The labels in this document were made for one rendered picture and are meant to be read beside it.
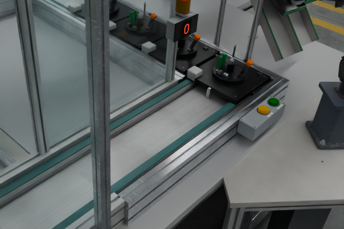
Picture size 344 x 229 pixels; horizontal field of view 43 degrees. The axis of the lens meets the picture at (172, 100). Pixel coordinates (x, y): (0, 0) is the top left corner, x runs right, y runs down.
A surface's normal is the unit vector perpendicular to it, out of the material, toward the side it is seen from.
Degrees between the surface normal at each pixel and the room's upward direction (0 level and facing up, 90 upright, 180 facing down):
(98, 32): 90
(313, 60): 0
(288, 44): 45
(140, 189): 0
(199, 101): 0
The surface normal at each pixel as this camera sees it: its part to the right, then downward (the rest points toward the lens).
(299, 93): 0.07, -0.80
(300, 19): 0.49, -0.20
